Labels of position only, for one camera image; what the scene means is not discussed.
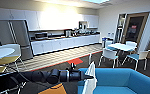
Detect white t-shirt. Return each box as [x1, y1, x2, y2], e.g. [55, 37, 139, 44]
[81, 61, 99, 94]

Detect white wire hanger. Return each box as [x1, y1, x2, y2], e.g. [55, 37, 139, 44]
[87, 53, 95, 73]

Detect white lower kitchen cabinets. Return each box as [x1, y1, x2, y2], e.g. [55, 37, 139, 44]
[30, 33, 102, 56]

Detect white kitchen cabinets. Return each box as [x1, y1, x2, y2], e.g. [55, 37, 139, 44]
[0, 7, 100, 32]
[30, 33, 102, 56]

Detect white chair teal seat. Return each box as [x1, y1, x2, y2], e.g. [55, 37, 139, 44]
[125, 40, 139, 49]
[99, 47, 120, 69]
[127, 49, 150, 71]

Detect blue sofa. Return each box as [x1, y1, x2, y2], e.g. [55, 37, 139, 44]
[76, 67, 150, 94]

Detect blue waste bin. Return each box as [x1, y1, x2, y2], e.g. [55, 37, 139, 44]
[101, 37, 115, 49]

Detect black microwave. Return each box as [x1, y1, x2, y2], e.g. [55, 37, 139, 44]
[34, 31, 49, 41]

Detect white square table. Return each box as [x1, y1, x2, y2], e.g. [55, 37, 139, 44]
[107, 42, 137, 54]

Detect yellow shell bar stool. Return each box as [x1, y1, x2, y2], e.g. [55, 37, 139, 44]
[0, 54, 26, 73]

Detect stainless steel fridge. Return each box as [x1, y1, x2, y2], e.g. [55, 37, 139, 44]
[0, 19, 35, 61]

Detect white upper kitchen cabinets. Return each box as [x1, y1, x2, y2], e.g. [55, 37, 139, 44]
[0, 7, 100, 32]

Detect white round high table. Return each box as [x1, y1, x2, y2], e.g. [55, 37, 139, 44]
[0, 47, 17, 63]

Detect black wall-mounted screen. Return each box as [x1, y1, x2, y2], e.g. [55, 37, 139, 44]
[78, 20, 89, 31]

